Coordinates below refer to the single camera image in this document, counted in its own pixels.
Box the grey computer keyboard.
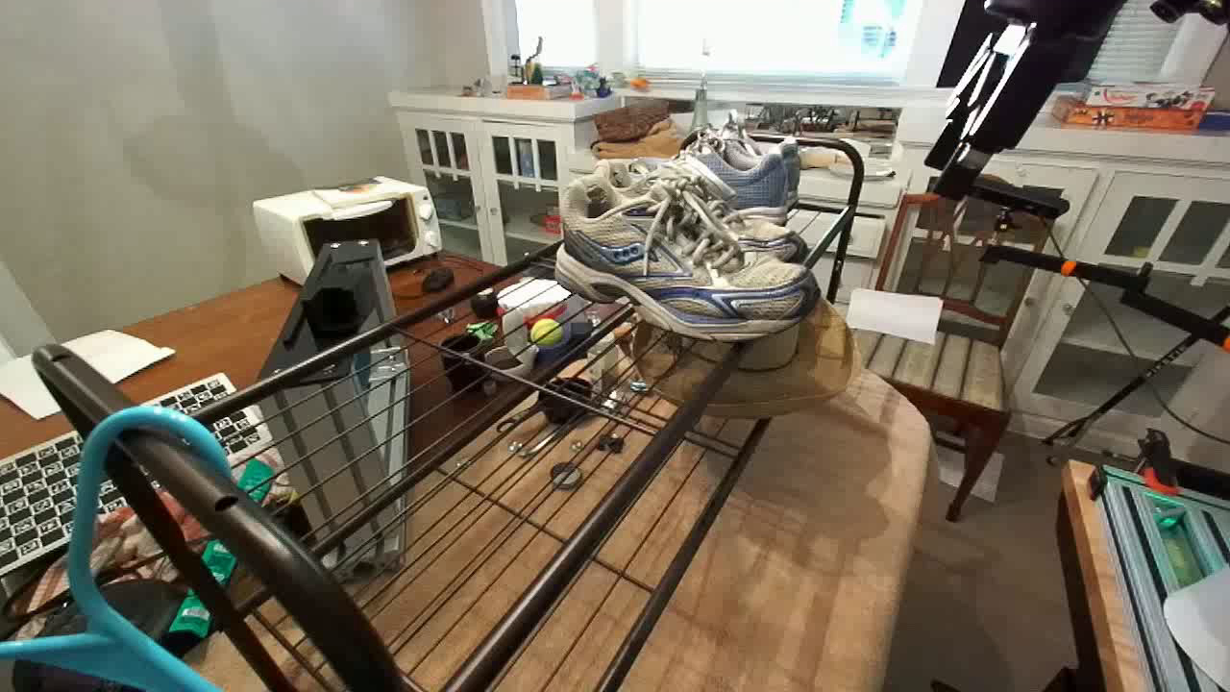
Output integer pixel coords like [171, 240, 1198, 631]
[0, 367, 281, 579]

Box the dark wooden chair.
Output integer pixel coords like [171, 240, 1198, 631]
[875, 178, 1073, 524]

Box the white and blue sneaker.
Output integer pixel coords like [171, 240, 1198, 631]
[549, 158, 821, 342]
[676, 126, 812, 262]

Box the black small container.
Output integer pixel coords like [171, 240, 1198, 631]
[534, 374, 599, 431]

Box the grey metal folding stand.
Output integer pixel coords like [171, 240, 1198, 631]
[261, 238, 415, 579]

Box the black cup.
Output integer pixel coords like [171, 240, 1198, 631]
[438, 328, 494, 395]

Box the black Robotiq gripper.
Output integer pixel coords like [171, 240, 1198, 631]
[918, 0, 1130, 178]

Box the brown wooden dining table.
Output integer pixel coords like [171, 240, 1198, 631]
[0, 248, 515, 463]

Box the orange board game box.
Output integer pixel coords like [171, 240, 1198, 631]
[1050, 82, 1214, 135]

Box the white paper sheet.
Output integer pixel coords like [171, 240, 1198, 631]
[0, 328, 182, 422]

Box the white red small box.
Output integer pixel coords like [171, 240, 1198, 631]
[494, 272, 574, 328]

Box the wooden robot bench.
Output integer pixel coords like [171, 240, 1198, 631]
[1053, 456, 1155, 692]

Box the white toaster oven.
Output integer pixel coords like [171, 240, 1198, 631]
[248, 174, 444, 289]

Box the bright window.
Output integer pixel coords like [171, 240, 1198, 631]
[485, 0, 964, 89]

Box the beige ribbed tablecloth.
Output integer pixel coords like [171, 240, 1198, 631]
[188, 319, 939, 692]

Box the black metal shoe rack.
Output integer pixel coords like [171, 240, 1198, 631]
[29, 131, 867, 692]

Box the black orange clamp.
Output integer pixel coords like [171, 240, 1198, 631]
[1130, 428, 1230, 503]

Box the teal plastic hanger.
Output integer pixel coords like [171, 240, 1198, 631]
[0, 403, 281, 692]

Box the white paper card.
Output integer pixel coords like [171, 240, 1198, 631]
[841, 285, 946, 345]

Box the green plastic hanger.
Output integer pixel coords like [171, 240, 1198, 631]
[160, 456, 281, 644]

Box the black stand with orange clamps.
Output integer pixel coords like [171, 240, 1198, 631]
[984, 240, 1230, 454]

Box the aluminium frame with green light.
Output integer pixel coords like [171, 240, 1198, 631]
[1092, 460, 1230, 692]

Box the silver wrench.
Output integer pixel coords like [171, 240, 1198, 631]
[504, 413, 584, 463]

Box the brown woven basket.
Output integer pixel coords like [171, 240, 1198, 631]
[588, 97, 688, 164]

